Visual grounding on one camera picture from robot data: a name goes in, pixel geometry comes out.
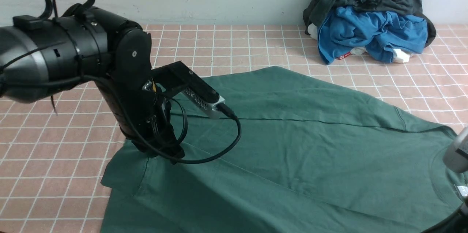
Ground pink checkered table cloth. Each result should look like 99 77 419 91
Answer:
0 25 468 233

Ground blue crumpled garment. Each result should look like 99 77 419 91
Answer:
317 6 428 65

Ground black camera cable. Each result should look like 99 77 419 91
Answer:
124 103 242 164

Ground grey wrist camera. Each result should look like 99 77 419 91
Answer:
151 61 226 119

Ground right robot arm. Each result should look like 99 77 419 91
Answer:
423 127 468 233

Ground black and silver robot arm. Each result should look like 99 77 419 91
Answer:
1 4 186 163

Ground green long-sleeve top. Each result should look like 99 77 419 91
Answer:
101 67 467 233

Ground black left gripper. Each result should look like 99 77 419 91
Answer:
96 28 185 159

